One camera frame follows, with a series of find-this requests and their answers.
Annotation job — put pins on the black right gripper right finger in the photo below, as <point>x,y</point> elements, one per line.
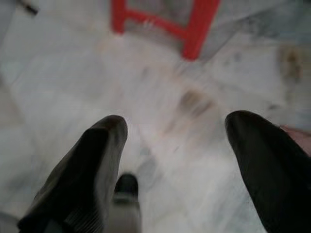
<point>272,174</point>

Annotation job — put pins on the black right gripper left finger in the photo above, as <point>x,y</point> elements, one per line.
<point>80,174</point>

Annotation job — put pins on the barefoot person black trousers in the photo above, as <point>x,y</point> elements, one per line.
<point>296,138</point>

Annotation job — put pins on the grey robot foot black toe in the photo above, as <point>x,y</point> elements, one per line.
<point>126,184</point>

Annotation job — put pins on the red plastic stool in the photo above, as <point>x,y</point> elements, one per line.
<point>194,36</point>

